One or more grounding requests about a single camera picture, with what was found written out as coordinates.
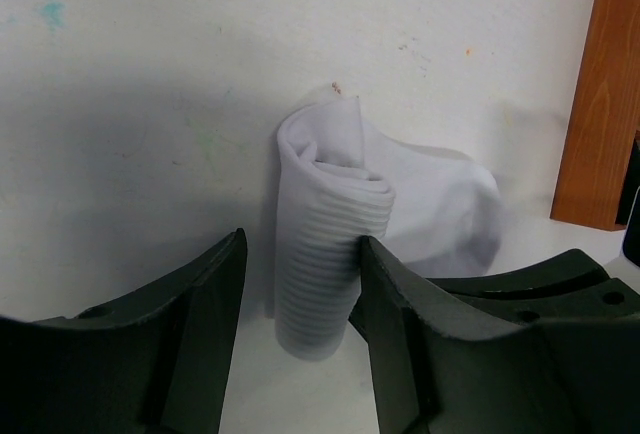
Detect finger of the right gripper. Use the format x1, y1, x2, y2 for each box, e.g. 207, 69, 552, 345
424, 249, 639, 327

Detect orange compartment tray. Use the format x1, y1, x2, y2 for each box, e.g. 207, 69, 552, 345
550, 0, 639, 231

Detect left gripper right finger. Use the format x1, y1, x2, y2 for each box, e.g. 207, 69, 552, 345
355, 237, 639, 433

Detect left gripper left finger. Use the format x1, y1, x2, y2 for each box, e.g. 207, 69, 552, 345
1, 230, 247, 433

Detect white sock black stripes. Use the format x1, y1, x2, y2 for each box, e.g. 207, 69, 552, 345
274, 94, 503, 361

